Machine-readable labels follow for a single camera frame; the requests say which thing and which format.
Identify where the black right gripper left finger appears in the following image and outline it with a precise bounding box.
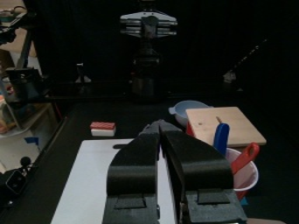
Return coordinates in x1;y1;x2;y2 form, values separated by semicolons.
102;120;163;224

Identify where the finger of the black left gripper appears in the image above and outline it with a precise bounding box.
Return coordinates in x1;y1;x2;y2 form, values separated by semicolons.
149;16;159;40
141;16;151;40

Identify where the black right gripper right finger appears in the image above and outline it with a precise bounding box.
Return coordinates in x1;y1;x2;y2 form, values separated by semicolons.
159;119;249;224

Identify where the white cutting board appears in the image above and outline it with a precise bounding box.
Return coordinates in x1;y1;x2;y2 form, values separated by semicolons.
51;138;179;224

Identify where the red and white toy sushi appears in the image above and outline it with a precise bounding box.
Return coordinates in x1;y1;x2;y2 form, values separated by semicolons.
89;121;118;137

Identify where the red cup with white inside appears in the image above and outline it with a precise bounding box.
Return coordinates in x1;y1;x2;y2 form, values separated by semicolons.
223;147;261;202

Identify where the red plastic utensil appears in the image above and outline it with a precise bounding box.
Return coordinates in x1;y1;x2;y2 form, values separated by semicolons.
229;142;262;176

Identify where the blue plastic utensil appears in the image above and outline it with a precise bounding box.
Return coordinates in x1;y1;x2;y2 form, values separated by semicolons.
211;122;231;158

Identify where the wooden box with red sides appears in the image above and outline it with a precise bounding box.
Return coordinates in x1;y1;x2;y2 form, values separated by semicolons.
185;106;269;152

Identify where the brown wooden tray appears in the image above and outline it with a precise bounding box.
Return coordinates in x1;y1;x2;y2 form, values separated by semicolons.
246;217;287;224

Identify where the blue tape strip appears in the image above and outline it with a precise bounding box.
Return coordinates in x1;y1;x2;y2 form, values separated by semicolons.
23;136;42;147

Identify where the black microphone device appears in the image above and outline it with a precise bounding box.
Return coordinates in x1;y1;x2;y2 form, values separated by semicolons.
4;156;35;195

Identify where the white shelf rack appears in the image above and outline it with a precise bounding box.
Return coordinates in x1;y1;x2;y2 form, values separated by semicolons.
0;99;54;138

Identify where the black tripod stand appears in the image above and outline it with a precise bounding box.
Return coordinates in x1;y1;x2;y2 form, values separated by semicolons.
4;29;45;103

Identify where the grey metal frame bracket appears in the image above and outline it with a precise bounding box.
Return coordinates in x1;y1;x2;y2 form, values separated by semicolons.
75;62;94;84
222;69;239;85

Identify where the thin diagonal brace wire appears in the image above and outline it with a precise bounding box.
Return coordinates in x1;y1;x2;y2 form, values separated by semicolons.
229;38;271;74

